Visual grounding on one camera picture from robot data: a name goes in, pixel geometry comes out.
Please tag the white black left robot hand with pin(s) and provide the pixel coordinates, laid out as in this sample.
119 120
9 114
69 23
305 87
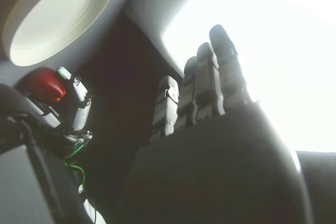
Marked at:
215 171

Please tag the dark red toy apple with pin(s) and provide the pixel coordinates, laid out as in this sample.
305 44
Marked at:
44 85

